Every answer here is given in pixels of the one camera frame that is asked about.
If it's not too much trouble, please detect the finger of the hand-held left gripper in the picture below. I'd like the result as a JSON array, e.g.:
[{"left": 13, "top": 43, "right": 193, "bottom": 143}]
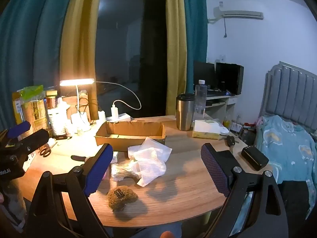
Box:
[
  {"left": 7, "top": 129, "right": 50, "bottom": 154},
  {"left": 0, "top": 121, "right": 31, "bottom": 142}
]

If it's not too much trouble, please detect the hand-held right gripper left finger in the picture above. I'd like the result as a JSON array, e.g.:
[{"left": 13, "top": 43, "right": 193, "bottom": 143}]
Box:
[{"left": 26, "top": 143, "right": 117, "bottom": 238}]

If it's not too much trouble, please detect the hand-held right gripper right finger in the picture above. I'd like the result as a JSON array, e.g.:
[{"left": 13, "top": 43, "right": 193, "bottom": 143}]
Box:
[{"left": 200, "top": 142, "right": 290, "bottom": 238}]

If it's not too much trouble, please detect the white bubble wrap bundle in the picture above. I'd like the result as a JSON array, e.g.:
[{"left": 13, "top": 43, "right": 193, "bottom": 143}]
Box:
[{"left": 110, "top": 161, "right": 141, "bottom": 182}]

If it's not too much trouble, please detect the brown plush toy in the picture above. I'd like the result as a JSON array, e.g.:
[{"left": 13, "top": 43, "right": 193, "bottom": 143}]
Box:
[{"left": 107, "top": 186, "right": 139, "bottom": 212}]

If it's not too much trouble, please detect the cardboard box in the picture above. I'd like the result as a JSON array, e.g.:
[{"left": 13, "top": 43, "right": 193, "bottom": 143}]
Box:
[{"left": 94, "top": 120, "right": 166, "bottom": 152}]

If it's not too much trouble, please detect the white textured towel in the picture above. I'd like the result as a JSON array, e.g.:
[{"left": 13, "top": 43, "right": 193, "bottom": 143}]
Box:
[{"left": 134, "top": 147, "right": 167, "bottom": 187}]

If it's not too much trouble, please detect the white soft tissue sheet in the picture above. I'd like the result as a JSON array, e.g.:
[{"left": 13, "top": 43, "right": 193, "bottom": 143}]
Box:
[{"left": 127, "top": 136, "right": 173, "bottom": 159}]

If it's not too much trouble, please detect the person's left forearm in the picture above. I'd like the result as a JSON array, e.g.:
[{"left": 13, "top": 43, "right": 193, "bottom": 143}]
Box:
[{"left": 0, "top": 177, "right": 29, "bottom": 231}]

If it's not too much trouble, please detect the jar with green lid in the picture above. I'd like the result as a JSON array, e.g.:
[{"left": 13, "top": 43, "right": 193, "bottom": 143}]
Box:
[{"left": 12, "top": 85, "right": 51, "bottom": 129}]

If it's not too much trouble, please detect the white plastic basket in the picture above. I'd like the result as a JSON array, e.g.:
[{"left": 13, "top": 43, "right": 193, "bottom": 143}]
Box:
[{"left": 48, "top": 111, "right": 68, "bottom": 138}]

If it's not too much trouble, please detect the black car key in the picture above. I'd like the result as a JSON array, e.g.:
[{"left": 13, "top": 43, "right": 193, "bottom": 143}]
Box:
[{"left": 219, "top": 135, "right": 239, "bottom": 154}]

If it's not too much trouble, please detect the brown jar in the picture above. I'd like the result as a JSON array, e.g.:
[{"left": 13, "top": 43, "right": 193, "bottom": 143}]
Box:
[{"left": 46, "top": 90, "right": 58, "bottom": 109}]

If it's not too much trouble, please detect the black rectangular case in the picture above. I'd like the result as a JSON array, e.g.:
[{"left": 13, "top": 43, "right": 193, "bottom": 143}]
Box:
[{"left": 241, "top": 146, "right": 269, "bottom": 171}]

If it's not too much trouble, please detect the yellow tissue box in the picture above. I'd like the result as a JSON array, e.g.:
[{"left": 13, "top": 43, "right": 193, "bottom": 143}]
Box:
[{"left": 192, "top": 120, "right": 231, "bottom": 140}]

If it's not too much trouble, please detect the white power strip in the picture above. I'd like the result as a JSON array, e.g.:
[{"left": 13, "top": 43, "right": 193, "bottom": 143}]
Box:
[{"left": 105, "top": 114, "right": 132, "bottom": 122}]

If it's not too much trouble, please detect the cardboard sheet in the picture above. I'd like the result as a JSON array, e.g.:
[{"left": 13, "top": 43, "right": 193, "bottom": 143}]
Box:
[{"left": 63, "top": 89, "right": 98, "bottom": 122}]

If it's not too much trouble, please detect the stainless steel tumbler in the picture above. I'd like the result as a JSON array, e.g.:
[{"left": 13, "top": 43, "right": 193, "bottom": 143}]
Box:
[{"left": 176, "top": 93, "right": 195, "bottom": 131}]

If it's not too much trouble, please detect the white desk lamp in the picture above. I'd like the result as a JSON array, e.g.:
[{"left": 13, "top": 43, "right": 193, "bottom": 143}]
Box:
[{"left": 59, "top": 78, "right": 95, "bottom": 132}]

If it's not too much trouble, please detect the white computer desk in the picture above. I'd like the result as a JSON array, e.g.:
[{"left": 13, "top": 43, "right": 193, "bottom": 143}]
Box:
[{"left": 204, "top": 93, "right": 242, "bottom": 127}]

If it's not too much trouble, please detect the blue printed blanket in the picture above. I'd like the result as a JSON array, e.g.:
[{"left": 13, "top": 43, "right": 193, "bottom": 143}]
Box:
[{"left": 255, "top": 115, "right": 317, "bottom": 219}]

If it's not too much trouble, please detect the clear plastic water bottle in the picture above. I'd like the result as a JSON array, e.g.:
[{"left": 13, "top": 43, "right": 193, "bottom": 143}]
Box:
[{"left": 194, "top": 79, "right": 207, "bottom": 119}]

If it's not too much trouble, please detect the wide teal curtain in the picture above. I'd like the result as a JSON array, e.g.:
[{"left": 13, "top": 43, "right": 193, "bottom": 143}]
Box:
[{"left": 0, "top": 0, "right": 82, "bottom": 129}]

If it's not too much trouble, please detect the black computer monitor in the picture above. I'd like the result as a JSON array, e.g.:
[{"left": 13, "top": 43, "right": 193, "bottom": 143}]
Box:
[
  {"left": 215, "top": 62, "right": 244, "bottom": 96},
  {"left": 193, "top": 61, "right": 216, "bottom": 92}
]

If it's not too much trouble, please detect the wide yellow curtain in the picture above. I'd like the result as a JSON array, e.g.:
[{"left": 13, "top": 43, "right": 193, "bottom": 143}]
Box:
[{"left": 59, "top": 0, "right": 106, "bottom": 119}]

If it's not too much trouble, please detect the grey padded headboard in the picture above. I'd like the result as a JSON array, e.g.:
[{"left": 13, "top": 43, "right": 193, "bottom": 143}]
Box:
[{"left": 259, "top": 61, "right": 317, "bottom": 129}]

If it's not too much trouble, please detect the narrow yellow curtain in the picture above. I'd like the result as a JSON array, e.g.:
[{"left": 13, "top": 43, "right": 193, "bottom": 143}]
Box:
[{"left": 165, "top": 0, "right": 187, "bottom": 117}]

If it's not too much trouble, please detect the dark glass window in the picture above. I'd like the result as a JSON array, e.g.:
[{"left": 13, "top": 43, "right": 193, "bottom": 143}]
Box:
[{"left": 95, "top": 0, "right": 169, "bottom": 119}]

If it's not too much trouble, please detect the narrow teal curtain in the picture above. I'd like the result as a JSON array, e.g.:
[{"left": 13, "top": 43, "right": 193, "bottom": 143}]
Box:
[{"left": 182, "top": 0, "right": 207, "bottom": 92}]

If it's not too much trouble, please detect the white air conditioner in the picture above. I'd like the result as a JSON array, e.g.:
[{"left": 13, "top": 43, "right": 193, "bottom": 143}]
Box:
[{"left": 214, "top": 6, "right": 264, "bottom": 20}]

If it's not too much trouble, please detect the black cable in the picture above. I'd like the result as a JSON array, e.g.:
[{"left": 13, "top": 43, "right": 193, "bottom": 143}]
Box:
[{"left": 74, "top": 97, "right": 99, "bottom": 116}]

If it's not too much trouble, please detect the white charger cable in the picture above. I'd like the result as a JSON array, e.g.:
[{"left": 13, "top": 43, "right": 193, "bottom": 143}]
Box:
[{"left": 94, "top": 81, "right": 142, "bottom": 111}]

